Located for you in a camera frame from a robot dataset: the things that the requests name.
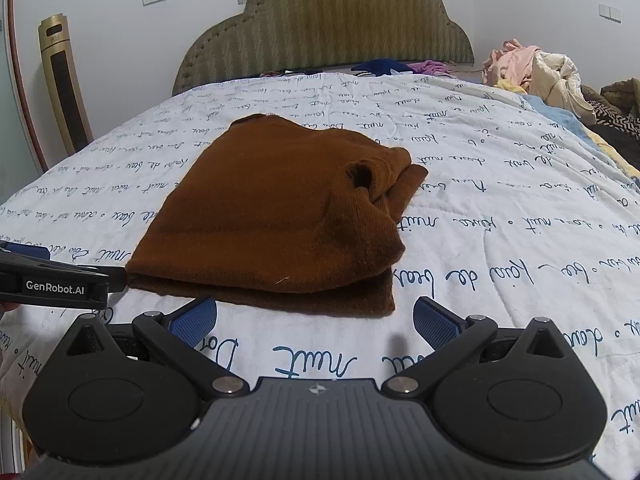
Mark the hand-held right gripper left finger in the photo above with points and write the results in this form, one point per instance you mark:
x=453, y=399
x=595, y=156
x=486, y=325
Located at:
x=193, y=321

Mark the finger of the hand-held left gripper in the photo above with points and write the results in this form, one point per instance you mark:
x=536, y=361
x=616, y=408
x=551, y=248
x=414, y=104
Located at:
x=117, y=278
x=25, y=250

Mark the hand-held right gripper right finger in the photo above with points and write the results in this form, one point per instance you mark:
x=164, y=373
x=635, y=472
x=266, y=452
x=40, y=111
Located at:
x=436, y=323

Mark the brown knit sweater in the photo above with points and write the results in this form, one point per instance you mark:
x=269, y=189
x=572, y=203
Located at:
x=280, y=210

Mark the white script-printed quilt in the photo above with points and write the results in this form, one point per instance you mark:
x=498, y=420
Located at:
x=500, y=240

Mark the gold tower air conditioner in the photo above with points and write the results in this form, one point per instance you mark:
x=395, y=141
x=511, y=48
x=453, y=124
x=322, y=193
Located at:
x=62, y=85

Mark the light blue cloth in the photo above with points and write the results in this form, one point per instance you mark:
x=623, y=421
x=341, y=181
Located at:
x=560, y=120

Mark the yellow cloth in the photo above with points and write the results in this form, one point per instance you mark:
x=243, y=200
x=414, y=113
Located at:
x=617, y=155

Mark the purple cloth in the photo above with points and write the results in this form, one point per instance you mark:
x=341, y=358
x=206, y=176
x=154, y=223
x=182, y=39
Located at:
x=432, y=68

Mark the dark blue cloth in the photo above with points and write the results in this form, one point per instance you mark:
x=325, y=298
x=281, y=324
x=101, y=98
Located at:
x=382, y=66

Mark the cream jacket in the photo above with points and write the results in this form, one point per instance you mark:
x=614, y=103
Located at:
x=562, y=82

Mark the zigzag patterned cloth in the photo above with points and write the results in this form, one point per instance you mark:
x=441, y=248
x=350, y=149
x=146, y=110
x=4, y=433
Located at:
x=617, y=119

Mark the pink cloth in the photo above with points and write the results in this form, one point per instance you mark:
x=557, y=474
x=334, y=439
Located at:
x=512, y=60

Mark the olive brown cloth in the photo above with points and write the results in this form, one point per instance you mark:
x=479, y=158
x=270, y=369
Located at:
x=622, y=91

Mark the olive padded headboard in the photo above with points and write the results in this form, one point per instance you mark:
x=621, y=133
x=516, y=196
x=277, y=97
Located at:
x=330, y=25

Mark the white wall switch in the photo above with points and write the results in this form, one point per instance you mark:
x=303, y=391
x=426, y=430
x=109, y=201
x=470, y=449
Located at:
x=610, y=11

